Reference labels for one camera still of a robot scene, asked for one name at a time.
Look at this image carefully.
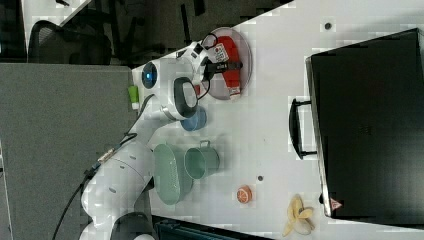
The peeled banana toy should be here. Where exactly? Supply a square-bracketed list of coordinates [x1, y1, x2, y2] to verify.
[282, 194, 314, 237]

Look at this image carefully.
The dark blue crate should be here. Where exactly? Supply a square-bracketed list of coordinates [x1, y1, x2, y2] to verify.
[154, 219, 268, 240]

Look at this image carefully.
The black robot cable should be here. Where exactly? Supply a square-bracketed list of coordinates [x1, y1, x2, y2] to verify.
[51, 94, 156, 240]

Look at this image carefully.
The orange slice toy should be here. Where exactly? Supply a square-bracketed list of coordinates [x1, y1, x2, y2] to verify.
[237, 185, 253, 204]

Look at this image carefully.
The black office chair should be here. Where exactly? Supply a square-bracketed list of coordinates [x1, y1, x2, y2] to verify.
[27, 20, 112, 65]

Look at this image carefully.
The red ketchup bottle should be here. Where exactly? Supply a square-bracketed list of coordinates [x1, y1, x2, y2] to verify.
[213, 36, 242, 99]

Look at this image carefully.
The grey partition panel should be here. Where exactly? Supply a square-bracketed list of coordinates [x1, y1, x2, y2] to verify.
[0, 63, 135, 240]

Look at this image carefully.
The black toaster oven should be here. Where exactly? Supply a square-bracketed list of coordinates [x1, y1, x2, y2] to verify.
[304, 28, 424, 229]

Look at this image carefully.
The green perforated colander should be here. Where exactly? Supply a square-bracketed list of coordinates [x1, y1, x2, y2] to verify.
[153, 144, 193, 205]

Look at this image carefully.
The green bottle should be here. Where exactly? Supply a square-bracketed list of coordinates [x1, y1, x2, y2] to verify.
[128, 86, 139, 110]

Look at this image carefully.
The grey round plate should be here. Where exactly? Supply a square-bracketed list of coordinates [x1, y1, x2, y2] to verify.
[201, 27, 253, 100]

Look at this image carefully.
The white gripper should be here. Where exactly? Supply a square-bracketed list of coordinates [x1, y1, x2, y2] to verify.
[176, 42, 243, 84]

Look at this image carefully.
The green metal cup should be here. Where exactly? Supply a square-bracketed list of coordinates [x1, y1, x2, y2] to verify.
[184, 140, 220, 180]

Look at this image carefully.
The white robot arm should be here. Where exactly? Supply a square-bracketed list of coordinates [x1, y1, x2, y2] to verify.
[78, 42, 246, 240]

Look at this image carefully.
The blue bowl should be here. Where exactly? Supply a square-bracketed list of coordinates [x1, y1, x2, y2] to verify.
[180, 106, 207, 132]

